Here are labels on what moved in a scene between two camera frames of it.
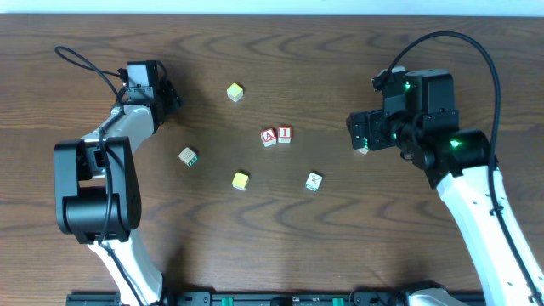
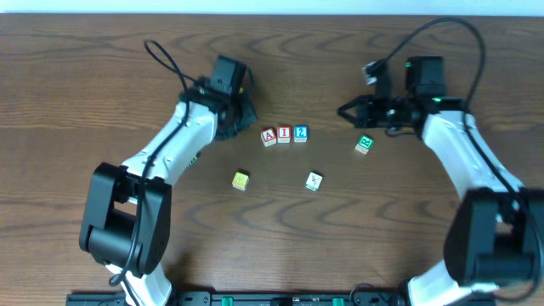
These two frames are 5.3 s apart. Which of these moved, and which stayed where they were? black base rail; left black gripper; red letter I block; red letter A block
Moved: left black gripper
Stayed: black base rail; red letter I block; red letter A block
